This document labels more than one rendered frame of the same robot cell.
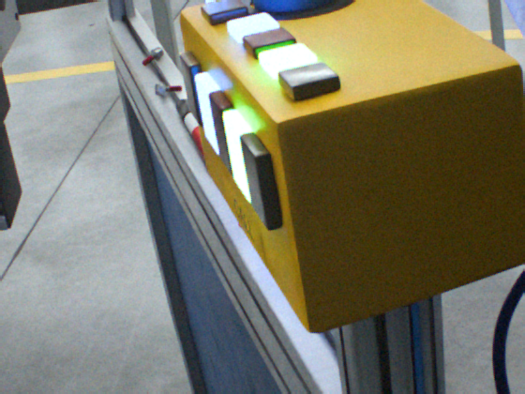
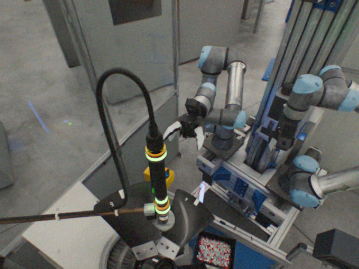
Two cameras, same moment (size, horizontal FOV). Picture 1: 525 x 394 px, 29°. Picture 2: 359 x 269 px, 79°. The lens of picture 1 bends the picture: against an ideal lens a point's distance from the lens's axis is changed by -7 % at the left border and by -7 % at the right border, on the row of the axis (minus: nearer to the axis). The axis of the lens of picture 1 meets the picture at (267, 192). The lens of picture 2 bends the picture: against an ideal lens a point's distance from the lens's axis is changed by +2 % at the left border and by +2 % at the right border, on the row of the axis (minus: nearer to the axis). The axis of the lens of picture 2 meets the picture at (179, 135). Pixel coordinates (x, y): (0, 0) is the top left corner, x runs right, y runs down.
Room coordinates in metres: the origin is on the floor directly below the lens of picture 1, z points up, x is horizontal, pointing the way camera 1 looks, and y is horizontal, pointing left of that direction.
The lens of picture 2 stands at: (1.02, -0.52, 2.16)
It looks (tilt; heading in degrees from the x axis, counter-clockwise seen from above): 46 degrees down; 132
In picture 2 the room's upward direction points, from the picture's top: straight up
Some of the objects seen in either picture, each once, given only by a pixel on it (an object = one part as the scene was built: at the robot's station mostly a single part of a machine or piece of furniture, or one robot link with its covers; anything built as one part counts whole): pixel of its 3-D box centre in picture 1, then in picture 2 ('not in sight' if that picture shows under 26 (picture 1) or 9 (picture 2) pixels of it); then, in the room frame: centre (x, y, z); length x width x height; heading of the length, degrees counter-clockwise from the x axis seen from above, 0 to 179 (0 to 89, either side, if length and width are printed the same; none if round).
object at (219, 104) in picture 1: (226, 132); not in sight; (0.39, 0.01, 1.04); 0.02 x 0.01 x 0.03; 12
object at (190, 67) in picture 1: (195, 88); not in sight; (0.45, 0.02, 1.04); 0.02 x 0.01 x 0.03; 12
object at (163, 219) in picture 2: not in sight; (160, 188); (0.78, -0.33, 1.66); 0.04 x 0.04 x 0.46
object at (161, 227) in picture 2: not in sight; (160, 214); (0.77, -0.33, 1.50); 0.09 x 0.07 x 0.10; 47
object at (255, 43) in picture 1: (269, 42); not in sight; (0.40, -0.01, 1.08); 0.02 x 0.02 x 0.01; 12
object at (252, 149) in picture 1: (261, 180); not in sight; (0.34, 0.00, 1.04); 0.02 x 0.01 x 0.03; 12
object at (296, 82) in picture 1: (308, 80); not in sight; (0.35, -0.02, 1.08); 0.02 x 0.02 x 0.01; 12
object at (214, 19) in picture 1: (224, 11); not in sight; (0.45, 0.01, 1.08); 0.02 x 0.02 x 0.01; 12
